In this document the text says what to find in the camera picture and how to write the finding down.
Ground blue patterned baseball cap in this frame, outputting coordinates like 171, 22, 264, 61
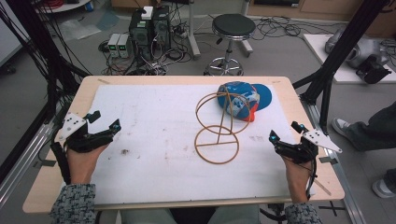
217, 80, 274, 123

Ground black computer tower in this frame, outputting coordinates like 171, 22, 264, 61
128, 8, 154, 61
151, 6, 172, 51

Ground person's right hand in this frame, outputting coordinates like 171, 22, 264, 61
281, 154, 313, 205

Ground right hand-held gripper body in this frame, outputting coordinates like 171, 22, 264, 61
275, 129, 343, 164

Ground electronics boxes on floor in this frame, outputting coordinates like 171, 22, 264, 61
98, 18, 193, 77

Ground person's lap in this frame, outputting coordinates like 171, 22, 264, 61
119, 204, 260, 224

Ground black wrist strap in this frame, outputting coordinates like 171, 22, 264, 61
50, 141, 72, 185

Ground clear plastic sheet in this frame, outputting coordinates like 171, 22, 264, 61
58, 18, 103, 42

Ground white floor board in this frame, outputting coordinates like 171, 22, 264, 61
303, 33, 396, 85

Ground tan wire hat stand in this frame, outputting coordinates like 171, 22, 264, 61
193, 85, 252, 165

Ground black device on board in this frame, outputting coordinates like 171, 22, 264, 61
355, 53, 393, 85

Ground grey robot shell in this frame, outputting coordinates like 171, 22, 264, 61
324, 28, 387, 70

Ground white box on computer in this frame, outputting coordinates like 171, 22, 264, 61
141, 6, 154, 21

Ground white table mat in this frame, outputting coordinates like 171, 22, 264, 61
88, 84, 297, 205

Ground light wooden table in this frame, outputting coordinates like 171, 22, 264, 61
21, 75, 347, 215

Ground aluminium rail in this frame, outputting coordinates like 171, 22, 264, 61
0, 102, 73, 208
300, 95, 369, 224

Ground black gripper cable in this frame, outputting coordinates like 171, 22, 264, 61
305, 151, 319, 201

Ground black metal frame stand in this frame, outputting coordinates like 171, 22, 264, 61
291, 0, 391, 135
0, 0, 92, 175

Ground black round stool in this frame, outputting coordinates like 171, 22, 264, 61
203, 13, 257, 77

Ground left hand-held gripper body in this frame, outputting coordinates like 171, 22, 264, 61
54, 111, 115, 153

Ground white desk leg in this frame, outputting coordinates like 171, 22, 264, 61
186, 0, 203, 61

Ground black floor cables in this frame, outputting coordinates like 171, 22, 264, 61
251, 15, 339, 42

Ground person's left hand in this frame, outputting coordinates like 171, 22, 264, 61
66, 143, 110, 186

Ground grey bench power supply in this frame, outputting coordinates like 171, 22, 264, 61
106, 33, 121, 59
118, 33, 134, 59

